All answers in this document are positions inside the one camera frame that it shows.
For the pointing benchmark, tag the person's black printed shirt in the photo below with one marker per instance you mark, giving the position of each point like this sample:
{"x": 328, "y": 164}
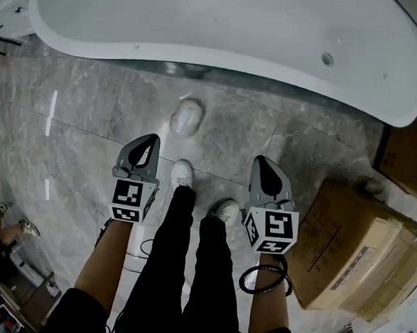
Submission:
{"x": 73, "y": 316}

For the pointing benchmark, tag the person's white shoe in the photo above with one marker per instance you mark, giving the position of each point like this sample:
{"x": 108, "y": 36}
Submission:
{"x": 182, "y": 173}
{"x": 227, "y": 210}

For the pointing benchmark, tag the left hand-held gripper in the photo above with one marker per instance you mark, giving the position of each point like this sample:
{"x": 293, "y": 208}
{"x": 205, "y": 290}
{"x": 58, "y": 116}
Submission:
{"x": 128, "y": 194}

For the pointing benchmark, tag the person's right forearm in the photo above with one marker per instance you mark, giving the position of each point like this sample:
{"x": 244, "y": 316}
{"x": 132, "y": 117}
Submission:
{"x": 269, "y": 309}

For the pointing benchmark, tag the white bathtub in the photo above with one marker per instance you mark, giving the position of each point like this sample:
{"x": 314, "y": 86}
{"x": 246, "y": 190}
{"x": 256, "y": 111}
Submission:
{"x": 204, "y": 23}

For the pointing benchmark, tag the cluttered dark desk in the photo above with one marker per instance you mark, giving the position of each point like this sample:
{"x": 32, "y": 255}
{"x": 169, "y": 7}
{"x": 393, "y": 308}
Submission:
{"x": 39, "y": 292}

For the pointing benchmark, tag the person's right white shoe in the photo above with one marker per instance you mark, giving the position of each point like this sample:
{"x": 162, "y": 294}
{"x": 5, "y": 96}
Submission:
{"x": 227, "y": 210}

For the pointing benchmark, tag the person's left forearm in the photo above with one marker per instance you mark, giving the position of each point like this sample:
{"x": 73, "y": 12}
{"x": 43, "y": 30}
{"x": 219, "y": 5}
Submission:
{"x": 109, "y": 262}

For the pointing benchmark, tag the plain brown cardboard box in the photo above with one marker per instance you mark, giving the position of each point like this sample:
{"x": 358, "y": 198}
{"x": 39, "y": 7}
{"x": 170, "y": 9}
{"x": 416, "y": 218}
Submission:
{"x": 408, "y": 162}

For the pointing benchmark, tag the person's left white shoe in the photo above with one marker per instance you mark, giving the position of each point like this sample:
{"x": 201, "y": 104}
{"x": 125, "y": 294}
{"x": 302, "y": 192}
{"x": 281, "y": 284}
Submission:
{"x": 182, "y": 173}

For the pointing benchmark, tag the person's black trousers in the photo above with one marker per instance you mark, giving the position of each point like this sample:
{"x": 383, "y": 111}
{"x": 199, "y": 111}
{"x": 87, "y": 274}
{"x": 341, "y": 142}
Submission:
{"x": 203, "y": 286}

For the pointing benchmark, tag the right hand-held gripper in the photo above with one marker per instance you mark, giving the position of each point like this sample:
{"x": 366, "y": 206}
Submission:
{"x": 279, "y": 226}

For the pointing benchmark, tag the white fluffy duster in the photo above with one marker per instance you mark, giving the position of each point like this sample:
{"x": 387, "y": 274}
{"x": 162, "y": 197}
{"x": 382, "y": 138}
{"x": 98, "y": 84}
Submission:
{"x": 187, "y": 118}

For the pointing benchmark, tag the taped cardboard box with label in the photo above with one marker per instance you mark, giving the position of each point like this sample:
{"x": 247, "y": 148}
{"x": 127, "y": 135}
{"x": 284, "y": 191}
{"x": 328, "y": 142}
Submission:
{"x": 359, "y": 254}

